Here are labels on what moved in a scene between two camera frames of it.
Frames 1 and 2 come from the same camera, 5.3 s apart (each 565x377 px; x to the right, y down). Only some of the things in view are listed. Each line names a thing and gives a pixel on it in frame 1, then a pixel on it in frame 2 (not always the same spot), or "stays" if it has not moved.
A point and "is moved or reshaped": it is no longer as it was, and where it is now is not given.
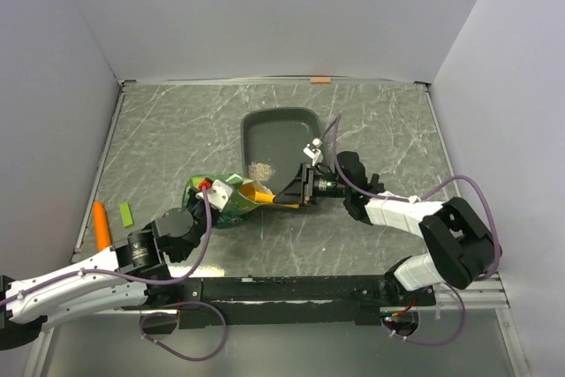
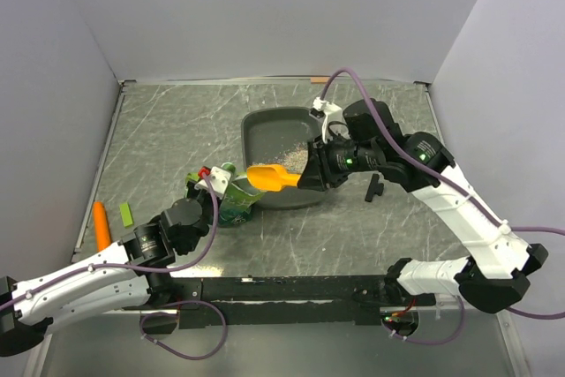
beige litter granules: x=260 y=171 to x=294 y=158
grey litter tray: x=273 y=144 stays
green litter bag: x=238 y=205 is moved or reshaped
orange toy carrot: x=101 y=225 stays
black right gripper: x=294 y=193 to x=319 y=172
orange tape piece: x=320 y=79 stays
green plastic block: x=125 y=214 stays
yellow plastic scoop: x=249 y=192 to x=271 y=177
